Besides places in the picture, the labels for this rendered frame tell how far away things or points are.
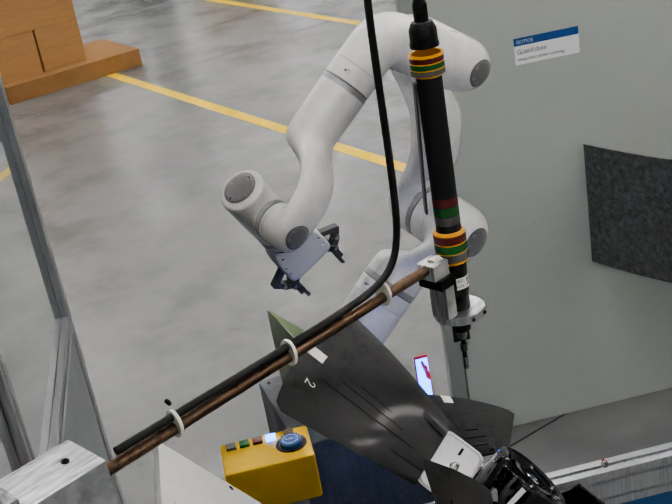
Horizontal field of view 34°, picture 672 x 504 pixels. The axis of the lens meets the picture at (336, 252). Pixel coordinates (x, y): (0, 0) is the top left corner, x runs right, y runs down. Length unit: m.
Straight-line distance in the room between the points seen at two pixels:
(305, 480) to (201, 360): 2.67
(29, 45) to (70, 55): 0.36
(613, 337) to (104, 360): 2.15
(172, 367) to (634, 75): 2.21
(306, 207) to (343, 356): 0.41
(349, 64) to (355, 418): 0.69
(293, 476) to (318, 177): 0.52
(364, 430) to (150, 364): 3.22
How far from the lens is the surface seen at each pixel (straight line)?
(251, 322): 4.83
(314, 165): 1.90
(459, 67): 2.02
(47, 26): 9.68
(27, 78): 9.63
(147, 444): 1.20
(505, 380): 3.77
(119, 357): 4.82
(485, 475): 1.55
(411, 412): 1.55
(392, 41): 1.96
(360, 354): 1.57
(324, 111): 1.93
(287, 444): 1.98
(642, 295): 3.81
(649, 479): 2.24
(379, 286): 1.38
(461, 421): 1.78
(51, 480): 1.13
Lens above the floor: 2.16
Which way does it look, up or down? 24 degrees down
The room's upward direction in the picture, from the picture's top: 10 degrees counter-clockwise
